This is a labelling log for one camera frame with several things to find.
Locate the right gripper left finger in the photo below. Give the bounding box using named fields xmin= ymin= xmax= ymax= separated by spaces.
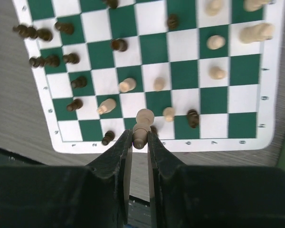
xmin=0 ymin=130 xmax=133 ymax=228

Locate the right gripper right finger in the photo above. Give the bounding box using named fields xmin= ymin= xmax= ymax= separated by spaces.
xmin=147 ymin=132 xmax=285 ymax=228

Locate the light chess pawn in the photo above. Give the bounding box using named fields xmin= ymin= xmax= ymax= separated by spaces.
xmin=133 ymin=109 xmax=154 ymax=150

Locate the green white chess board mat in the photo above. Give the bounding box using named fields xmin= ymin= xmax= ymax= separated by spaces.
xmin=13 ymin=0 xmax=285 ymax=154

